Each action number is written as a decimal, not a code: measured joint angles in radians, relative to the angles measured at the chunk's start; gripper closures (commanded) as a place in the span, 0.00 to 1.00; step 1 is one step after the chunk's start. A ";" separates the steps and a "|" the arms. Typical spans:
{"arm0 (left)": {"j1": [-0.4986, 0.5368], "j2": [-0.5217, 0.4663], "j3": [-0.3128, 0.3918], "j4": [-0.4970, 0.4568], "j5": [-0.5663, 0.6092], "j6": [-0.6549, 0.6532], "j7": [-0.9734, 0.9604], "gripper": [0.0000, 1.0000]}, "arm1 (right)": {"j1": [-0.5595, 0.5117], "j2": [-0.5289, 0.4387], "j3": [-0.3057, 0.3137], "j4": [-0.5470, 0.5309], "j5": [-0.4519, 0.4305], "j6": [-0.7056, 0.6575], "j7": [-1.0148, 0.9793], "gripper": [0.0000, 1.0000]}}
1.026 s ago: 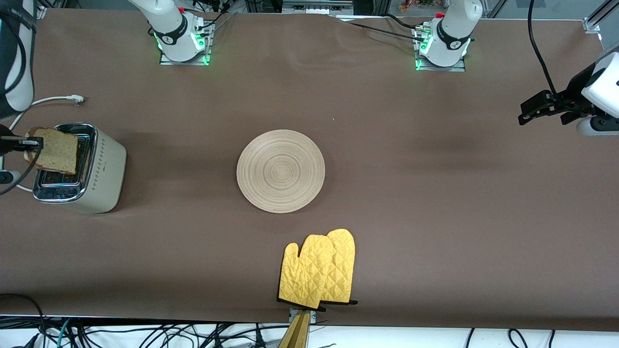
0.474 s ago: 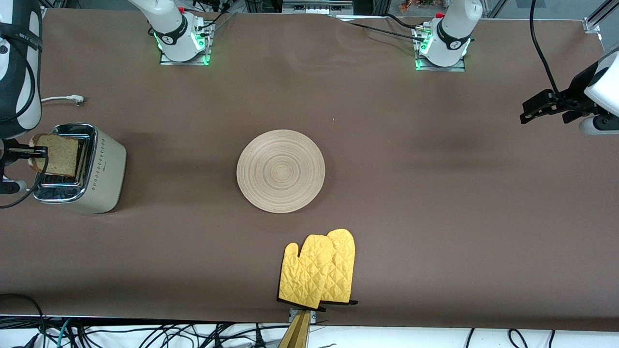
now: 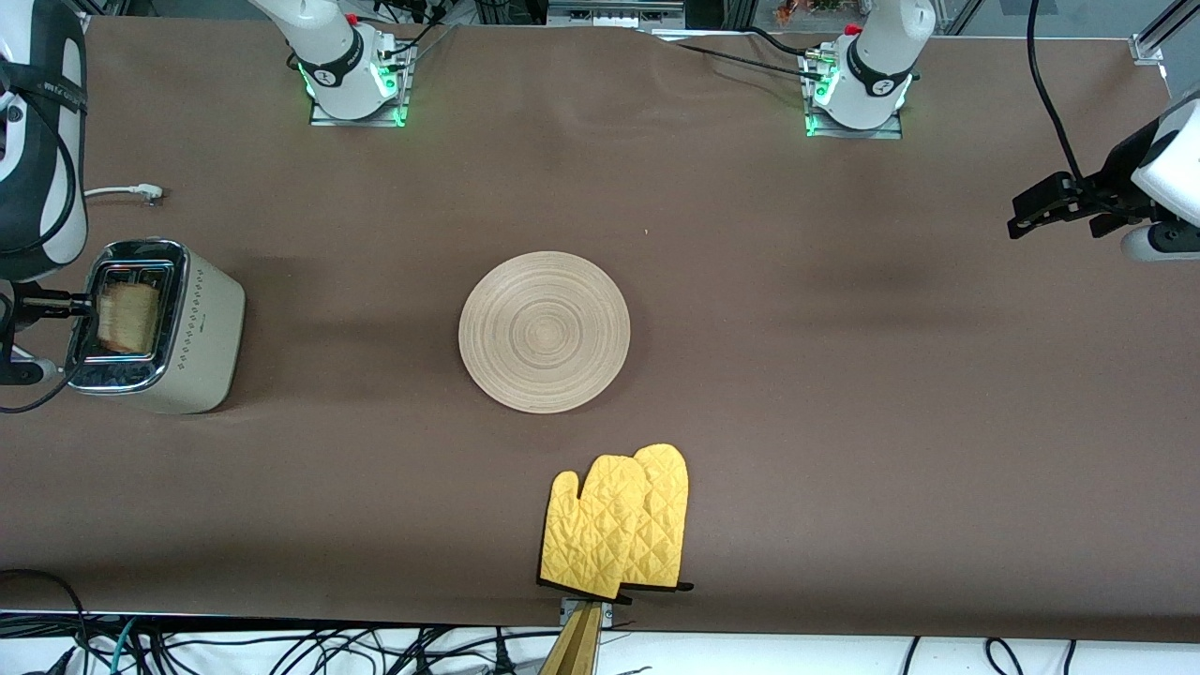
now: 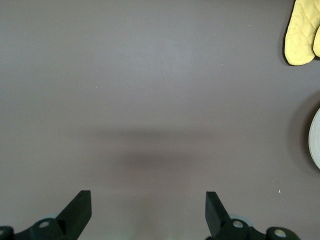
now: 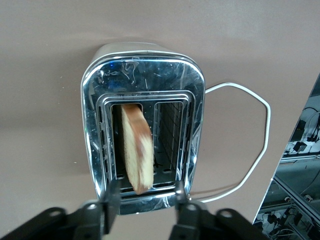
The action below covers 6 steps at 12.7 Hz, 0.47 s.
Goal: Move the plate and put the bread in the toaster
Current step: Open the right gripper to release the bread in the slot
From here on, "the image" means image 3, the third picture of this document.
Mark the teal cable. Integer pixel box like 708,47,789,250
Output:
111,619,140,675

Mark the black base power cable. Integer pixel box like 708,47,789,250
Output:
647,26,831,83

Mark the white toaster power cable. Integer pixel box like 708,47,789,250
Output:
9,185,170,373

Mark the wooden stick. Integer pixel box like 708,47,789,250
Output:
539,603,601,675

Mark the cream and chrome toaster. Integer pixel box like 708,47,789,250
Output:
63,239,247,415

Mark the small metal bracket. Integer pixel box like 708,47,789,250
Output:
560,597,615,629

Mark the bread slice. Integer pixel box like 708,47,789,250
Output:
94,284,160,354

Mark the brown table cloth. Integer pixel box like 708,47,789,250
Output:
0,14,1200,643

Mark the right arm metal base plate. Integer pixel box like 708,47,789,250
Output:
309,42,413,128

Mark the round wooden plate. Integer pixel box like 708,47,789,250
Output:
458,250,631,414

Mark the black looped floor cable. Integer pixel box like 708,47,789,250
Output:
0,569,90,675

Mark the yellow quilted oven mitt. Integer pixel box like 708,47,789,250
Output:
619,443,695,593
539,455,650,601

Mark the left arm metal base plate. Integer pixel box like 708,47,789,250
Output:
804,47,906,140

